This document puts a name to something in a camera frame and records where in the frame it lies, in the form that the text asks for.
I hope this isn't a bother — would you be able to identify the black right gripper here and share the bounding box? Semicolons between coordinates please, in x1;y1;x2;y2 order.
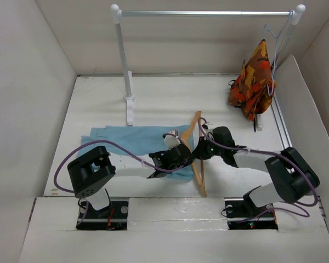
191;135;224;159

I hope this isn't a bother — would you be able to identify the wooden clothes hanger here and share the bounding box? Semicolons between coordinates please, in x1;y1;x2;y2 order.
180;111;207;197

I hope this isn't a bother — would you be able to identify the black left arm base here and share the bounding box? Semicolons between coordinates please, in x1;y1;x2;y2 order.
76;199;129;231

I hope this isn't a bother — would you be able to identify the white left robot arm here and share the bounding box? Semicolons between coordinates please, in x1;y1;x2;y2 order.
67;143;194;218

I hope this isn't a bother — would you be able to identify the white clothes rack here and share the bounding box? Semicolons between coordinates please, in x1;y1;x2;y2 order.
110;4;307;132

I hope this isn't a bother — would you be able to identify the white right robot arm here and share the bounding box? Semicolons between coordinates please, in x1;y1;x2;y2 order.
194;124;320;218

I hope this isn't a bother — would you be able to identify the white foam block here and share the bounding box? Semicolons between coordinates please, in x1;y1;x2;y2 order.
127;197;228;232

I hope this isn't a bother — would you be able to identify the blue wire hanger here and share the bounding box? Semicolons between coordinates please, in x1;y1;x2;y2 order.
263;10;293;96

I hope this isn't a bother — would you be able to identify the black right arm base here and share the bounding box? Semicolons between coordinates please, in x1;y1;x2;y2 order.
221;199;278;230

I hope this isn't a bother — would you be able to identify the orange patterned garment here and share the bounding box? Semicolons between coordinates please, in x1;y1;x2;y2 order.
228;39;276;131

